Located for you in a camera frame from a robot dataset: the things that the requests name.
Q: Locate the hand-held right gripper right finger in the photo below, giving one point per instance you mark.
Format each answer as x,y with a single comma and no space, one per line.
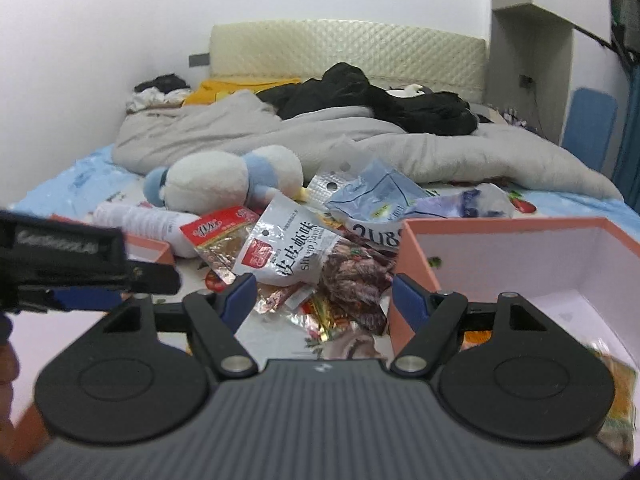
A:
410,295

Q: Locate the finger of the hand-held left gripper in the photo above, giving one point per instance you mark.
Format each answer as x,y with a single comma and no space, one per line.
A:
155,279
85,300

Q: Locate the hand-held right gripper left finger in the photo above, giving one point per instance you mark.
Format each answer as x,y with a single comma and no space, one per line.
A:
240,295

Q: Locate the shallow pink box lid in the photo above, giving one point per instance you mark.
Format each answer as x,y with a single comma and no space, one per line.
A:
150,250

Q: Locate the red clear snack packet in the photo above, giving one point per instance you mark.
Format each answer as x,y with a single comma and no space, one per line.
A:
220,240

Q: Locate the white meat snack packet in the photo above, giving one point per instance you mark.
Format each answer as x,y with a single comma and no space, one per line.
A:
295,250

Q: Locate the orange snack packet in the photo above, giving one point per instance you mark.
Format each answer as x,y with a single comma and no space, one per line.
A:
477,341

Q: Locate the red yellow snack packet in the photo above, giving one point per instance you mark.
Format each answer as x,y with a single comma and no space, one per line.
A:
325,321

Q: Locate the deep pink box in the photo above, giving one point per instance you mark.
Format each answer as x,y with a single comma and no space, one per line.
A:
500,260

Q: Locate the person's left hand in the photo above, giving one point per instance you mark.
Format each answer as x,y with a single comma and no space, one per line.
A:
7,360

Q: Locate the white plastic bottle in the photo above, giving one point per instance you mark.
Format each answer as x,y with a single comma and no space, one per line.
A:
145,222

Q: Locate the white bag with black print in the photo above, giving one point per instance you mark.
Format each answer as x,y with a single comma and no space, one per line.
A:
372,235

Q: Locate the blue starry bedsheet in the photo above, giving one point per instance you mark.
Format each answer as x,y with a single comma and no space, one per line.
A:
65,180

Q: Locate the clear bluish plastic bag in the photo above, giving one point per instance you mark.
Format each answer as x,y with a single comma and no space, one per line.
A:
465,202

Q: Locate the white and blue plush toy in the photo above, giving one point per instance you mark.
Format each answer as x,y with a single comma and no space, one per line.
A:
210,175

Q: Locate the silver foil packet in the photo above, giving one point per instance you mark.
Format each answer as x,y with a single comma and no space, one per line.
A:
322,185

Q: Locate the grey duvet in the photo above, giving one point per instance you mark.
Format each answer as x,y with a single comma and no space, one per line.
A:
210,125

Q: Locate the white crumpled garment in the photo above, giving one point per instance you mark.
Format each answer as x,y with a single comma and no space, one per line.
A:
150,100

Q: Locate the black folded garment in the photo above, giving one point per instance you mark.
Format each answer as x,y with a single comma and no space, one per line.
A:
162,82

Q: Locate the yellow pillow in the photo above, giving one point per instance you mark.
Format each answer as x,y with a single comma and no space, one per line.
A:
220,91

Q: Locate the black and white plush toy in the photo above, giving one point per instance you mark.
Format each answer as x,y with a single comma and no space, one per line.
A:
402,92

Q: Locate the purple patterned cloth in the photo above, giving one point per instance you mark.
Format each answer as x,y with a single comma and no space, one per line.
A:
512,117

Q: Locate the black clothing pile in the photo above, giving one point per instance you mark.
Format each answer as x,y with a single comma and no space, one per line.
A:
350,90

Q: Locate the cream quilted headboard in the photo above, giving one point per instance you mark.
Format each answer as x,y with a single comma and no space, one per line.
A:
350,45

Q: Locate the blue curtain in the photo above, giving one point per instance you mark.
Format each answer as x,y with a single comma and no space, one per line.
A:
630,135

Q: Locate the grey wall switch plate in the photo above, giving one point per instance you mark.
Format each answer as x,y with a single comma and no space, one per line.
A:
199,60

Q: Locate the black clothes rail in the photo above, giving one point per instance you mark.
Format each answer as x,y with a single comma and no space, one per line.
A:
595,35

